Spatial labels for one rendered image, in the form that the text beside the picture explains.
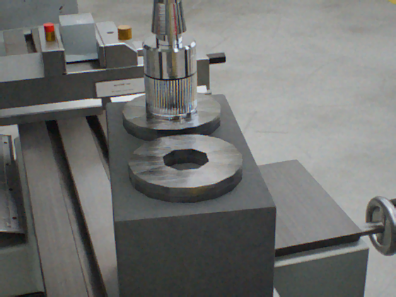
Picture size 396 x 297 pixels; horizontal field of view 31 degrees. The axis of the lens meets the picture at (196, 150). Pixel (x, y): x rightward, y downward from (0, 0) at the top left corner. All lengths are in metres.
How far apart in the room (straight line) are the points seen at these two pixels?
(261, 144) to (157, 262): 2.54
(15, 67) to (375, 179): 1.91
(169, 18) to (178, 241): 0.19
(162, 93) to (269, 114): 2.72
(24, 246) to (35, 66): 0.30
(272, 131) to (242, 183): 2.63
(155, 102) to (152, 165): 0.09
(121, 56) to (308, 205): 0.42
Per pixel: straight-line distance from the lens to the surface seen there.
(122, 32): 1.12
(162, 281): 0.54
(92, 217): 0.87
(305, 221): 1.22
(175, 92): 0.62
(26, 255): 1.04
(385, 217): 1.40
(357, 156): 3.00
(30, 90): 1.13
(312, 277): 1.20
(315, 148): 3.04
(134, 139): 0.62
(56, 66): 1.11
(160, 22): 0.61
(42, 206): 0.90
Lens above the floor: 1.37
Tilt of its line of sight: 27 degrees down
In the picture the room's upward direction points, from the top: 1 degrees counter-clockwise
